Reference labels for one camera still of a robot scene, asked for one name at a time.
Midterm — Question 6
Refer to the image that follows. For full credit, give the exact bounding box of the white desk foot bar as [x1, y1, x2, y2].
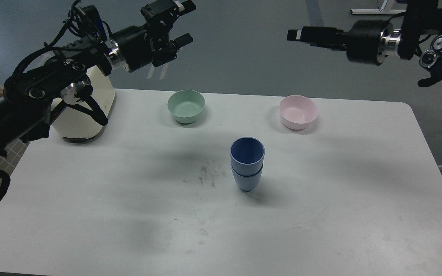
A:
[350, 9, 406, 15]

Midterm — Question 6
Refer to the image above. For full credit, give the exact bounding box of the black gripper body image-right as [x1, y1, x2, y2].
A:
[346, 20, 392, 65]

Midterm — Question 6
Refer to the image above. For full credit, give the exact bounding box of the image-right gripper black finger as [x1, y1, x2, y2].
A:
[287, 27, 346, 50]

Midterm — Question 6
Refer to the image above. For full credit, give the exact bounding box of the cream white toaster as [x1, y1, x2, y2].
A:
[51, 66, 116, 143]

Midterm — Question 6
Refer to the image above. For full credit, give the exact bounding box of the blue cup image-right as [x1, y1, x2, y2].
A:
[230, 137, 265, 176]

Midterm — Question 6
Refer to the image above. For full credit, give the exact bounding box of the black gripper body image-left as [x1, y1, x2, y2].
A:
[112, 20, 179, 73]

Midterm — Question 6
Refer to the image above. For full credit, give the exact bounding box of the blue cup image-left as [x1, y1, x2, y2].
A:
[231, 166, 263, 192]

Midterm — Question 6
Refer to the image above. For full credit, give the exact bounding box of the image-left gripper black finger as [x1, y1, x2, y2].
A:
[167, 33, 194, 57]
[141, 0, 196, 25]

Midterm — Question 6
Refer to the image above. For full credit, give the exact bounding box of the green bowl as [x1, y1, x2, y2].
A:
[167, 90, 206, 124]

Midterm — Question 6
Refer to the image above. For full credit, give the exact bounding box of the pink bowl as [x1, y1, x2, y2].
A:
[279, 95, 318, 130]

